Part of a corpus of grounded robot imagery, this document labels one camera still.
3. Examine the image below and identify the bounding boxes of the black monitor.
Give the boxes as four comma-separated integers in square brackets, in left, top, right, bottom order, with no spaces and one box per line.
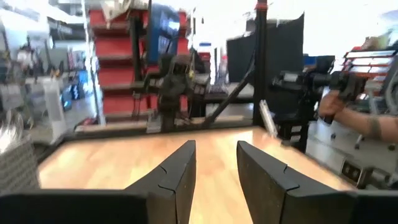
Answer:
[226,14,305,85]

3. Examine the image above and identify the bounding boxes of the tall red shelf rack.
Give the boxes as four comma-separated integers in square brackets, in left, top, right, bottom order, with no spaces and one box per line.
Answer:
[88,7,212,121]

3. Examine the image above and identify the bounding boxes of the grey plastic silverware basket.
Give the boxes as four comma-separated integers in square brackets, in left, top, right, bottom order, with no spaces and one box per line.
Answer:
[0,135,40,194]

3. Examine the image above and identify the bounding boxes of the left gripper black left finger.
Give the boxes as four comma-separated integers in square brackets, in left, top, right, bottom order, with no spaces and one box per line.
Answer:
[0,140,197,224]

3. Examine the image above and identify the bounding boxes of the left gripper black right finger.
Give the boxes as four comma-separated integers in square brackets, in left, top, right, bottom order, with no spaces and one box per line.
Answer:
[236,140,398,224]

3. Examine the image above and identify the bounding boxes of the blue monitor screen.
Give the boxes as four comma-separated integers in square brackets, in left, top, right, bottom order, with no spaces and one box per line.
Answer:
[146,3,181,66]

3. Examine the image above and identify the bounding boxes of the person's forearm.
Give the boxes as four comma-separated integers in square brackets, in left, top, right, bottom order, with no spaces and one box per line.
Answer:
[334,107,398,144]

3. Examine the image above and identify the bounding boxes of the silver aluminium bar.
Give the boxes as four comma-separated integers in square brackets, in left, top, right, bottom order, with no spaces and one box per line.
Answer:
[259,99,279,138]

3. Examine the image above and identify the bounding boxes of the white tower fan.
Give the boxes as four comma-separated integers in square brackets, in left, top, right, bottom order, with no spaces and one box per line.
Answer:
[42,77,68,144]

